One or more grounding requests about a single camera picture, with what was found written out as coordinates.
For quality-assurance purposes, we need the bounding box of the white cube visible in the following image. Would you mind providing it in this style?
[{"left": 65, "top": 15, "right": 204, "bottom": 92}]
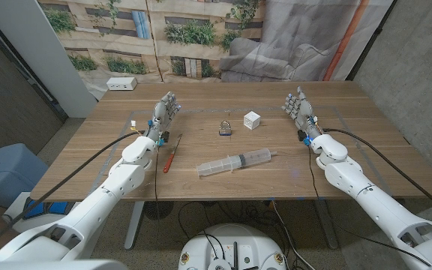
[{"left": 243, "top": 110, "right": 262, "bottom": 131}]

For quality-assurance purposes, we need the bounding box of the grey floor cable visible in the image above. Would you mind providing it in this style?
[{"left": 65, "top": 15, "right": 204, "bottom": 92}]
[{"left": 271, "top": 200, "right": 317, "bottom": 270}]

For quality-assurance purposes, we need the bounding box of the metal padlock with key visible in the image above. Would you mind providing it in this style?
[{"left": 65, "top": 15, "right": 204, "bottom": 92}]
[{"left": 218, "top": 119, "right": 233, "bottom": 137}]

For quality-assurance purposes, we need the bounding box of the white and blue cart base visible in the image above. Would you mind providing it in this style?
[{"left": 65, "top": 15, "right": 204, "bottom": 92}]
[{"left": 1, "top": 191, "right": 80, "bottom": 233}]

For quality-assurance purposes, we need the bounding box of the clear plastic syringe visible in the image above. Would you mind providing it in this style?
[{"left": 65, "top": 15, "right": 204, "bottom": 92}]
[{"left": 196, "top": 148, "right": 278, "bottom": 178}]

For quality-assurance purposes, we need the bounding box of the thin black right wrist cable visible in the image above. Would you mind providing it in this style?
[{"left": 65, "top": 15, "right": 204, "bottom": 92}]
[{"left": 307, "top": 145, "right": 432, "bottom": 268}]

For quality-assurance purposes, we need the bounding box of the white pillar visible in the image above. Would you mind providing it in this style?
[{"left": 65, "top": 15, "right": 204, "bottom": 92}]
[{"left": 0, "top": 0, "right": 99, "bottom": 119}]

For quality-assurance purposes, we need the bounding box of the white table leg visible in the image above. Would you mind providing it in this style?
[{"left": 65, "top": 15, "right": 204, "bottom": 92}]
[{"left": 124, "top": 201, "right": 146, "bottom": 251}]

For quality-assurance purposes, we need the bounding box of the white robot torso base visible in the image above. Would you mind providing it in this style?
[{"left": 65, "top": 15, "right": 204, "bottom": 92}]
[{"left": 177, "top": 223, "right": 288, "bottom": 270}]

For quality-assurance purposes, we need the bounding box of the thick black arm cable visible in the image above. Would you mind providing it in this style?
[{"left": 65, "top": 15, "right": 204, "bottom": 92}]
[
  {"left": 322, "top": 127, "right": 432, "bottom": 221},
  {"left": 0, "top": 130, "right": 146, "bottom": 252}
]

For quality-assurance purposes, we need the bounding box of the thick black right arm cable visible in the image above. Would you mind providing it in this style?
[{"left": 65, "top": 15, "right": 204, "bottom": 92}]
[{"left": 322, "top": 127, "right": 432, "bottom": 221}]

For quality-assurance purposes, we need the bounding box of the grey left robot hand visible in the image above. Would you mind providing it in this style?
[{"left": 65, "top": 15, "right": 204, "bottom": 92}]
[{"left": 143, "top": 91, "right": 182, "bottom": 143}]

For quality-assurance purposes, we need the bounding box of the grey table leg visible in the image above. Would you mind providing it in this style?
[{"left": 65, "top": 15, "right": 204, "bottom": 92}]
[{"left": 315, "top": 199, "right": 340, "bottom": 251}]

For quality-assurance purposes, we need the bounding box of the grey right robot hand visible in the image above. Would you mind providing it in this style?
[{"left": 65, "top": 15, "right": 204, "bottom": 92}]
[{"left": 281, "top": 85, "right": 324, "bottom": 142}]

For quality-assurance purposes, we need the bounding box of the blue-grey upholstered seat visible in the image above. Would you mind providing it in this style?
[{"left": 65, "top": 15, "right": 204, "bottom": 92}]
[{"left": 0, "top": 142, "right": 49, "bottom": 209}]

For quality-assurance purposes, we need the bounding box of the black round floor fan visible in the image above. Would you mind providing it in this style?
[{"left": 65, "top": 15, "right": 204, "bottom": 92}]
[{"left": 143, "top": 201, "right": 175, "bottom": 221}]

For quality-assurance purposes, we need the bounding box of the thin black left wrist cable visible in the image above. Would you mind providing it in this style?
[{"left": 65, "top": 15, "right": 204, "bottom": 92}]
[{"left": 153, "top": 144, "right": 161, "bottom": 203}]

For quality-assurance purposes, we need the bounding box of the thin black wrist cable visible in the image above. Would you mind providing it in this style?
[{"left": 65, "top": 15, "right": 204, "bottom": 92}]
[
  {"left": 153, "top": 144, "right": 161, "bottom": 203},
  {"left": 307, "top": 145, "right": 432, "bottom": 268}
]

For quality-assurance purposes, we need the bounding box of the red-handled knife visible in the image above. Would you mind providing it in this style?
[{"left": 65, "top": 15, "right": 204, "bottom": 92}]
[{"left": 162, "top": 133, "right": 184, "bottom": 174}]

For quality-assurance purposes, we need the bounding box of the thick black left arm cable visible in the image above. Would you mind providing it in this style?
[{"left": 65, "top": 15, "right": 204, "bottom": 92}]
[{"left": 0, "top": 130, "right": 146, "bottom": 252}]

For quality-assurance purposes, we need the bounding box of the white power strip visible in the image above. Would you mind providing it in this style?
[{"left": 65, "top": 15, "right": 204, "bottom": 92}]
[{"left": 106, "top": 76, "right": 138, "bottom": 92}]

